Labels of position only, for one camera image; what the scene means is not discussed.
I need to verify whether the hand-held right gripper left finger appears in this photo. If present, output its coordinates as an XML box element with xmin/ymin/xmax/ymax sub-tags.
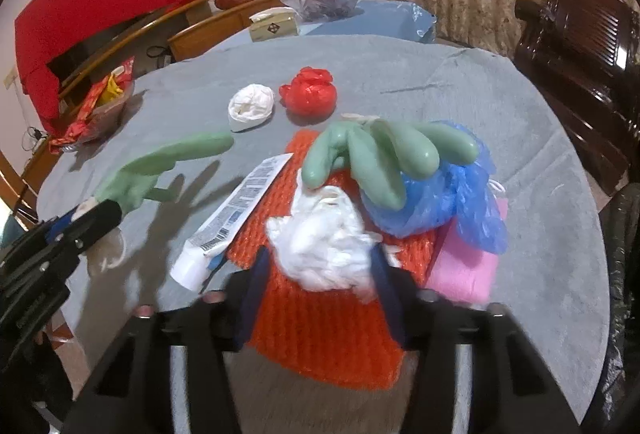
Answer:
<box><xmin>62</xmin><ymin>258</ymin><xmax>273</xmax><ymax>434</ymax></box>

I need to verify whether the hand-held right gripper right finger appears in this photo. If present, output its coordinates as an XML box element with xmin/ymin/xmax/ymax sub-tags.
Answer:
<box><xmin>372</xmin><ymin>250</ymin><xmax>583</xmax><ymax>434</ymax></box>

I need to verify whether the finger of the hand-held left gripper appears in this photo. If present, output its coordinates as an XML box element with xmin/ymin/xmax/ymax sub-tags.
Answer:
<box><xmin>42</xmin><ymin>209</ymin><xmax>91</xmax><ymax>242</ymax></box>
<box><xmin>50</xmin><ymin>203</ymin><xmax>123</xmax><ymax>265</ymax></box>

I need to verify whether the green rubber glove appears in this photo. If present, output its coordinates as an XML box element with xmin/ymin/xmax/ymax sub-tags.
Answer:
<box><xmin>300</xmin><ymin>114</ymin><xmax>481</xmax><ymax>211</ymax></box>
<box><xmin>82</xmin><ymin>131</ymin><xmax>236</xmax><ymax>285</ymax></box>

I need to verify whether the white plastic bag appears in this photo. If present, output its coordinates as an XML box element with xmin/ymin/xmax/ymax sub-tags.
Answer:
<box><xmin>265</xmin><ymin>169</ymin><xmax>386</xmax><ymax>305</ymax></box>

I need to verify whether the white plastic bag ball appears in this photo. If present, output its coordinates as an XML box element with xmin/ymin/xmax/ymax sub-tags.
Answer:
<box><xmin>227</xmin><ymin>84</ymin><xmax>276</xmax><ymax>132</ymax></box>

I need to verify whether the red plastic bag ball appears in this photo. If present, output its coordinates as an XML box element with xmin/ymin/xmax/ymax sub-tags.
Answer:
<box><xmin>279</xmin><ymin>67</ymin><xmax>337</xmax><ymax>117</ymax></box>

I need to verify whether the black trash bag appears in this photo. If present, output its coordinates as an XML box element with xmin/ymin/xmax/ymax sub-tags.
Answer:
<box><xmin>597</xmin><ymin>189</ymin><xmax>640</xmax><ymax>420</ymax></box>

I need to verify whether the orange foam net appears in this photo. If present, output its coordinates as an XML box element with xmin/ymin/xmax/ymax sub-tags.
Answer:
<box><xmin>225</xmin><ymin>129</ymin><xmax>451</xmax><ymax>390</ymax></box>

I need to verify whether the pink sponge cloth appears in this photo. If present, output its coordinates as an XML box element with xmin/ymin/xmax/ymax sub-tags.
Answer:
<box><xmin>425</xmin><ymin>196</ymin><xmax>508</xmax><ymax>305</ymax></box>

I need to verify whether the white toothpaste tube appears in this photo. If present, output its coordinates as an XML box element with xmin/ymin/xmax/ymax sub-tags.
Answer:
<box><xmin>170</xmin><ymin>153</ymin><xmax>296</xmax><ymax>291</ymax></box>

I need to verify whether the blue plastic bag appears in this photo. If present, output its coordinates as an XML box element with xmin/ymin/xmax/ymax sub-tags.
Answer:
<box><xmin>360</xmin><ymin>121</ymin><xmax>511</xmax><ymax>255</ymax></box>

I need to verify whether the glass snack dish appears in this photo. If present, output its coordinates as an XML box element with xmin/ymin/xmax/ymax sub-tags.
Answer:
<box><xmin>60</xmin><ymin>78</ymin><xmax>137</xmax><ymax>147</ymax></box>

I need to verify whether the red patterned snack packet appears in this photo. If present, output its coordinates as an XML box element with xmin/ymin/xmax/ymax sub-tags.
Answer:
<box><xmin>48</xmin><ymin>81</ymin><xmax>108</xmax><ymax>152</ymax></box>

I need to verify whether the yellow snack packet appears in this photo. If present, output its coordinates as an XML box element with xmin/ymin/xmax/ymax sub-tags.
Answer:
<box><xmin>97</xmin><ymin>74</ymin><xmax>125</xmax><ymax>107</ymax></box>

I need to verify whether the red white snack packet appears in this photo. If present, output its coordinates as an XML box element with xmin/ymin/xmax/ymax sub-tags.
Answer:
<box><xmin>107</xmin><ymin>56</ymin><xmax>137</xmax><ymax>89</ymax></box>

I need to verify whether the wooden chair panelled back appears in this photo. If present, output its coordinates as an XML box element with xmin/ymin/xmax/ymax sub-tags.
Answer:
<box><xmin>167</xmin><ymin>6</ymin><xmax>283</xmax><ymax>63</ymax></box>

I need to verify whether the beige tissue box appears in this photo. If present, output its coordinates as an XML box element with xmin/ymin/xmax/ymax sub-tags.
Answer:
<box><xmin>248</xmin><ymin>8</ymin><xmax>301</xmax><ymax>43</ymax></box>

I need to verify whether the glass fruit bowl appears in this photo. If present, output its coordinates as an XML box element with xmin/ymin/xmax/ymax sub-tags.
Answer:
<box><xmin>280</xmin><ymin>0</ymin><xmax>370</xmax><ymax>22</ymax></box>

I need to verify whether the dark carved wooden chair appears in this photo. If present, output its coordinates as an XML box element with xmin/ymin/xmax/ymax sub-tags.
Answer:
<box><xmin>515</xmin><ymin>0</ymin><xmax>640</xmax><ymax>197</ymax></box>

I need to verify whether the wooden chair curved rail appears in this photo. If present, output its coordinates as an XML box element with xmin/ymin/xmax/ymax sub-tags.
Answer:
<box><xmin>57</xmin><ymin>0</ymin><xmax>306</xmax><ymax>94</ymax></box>

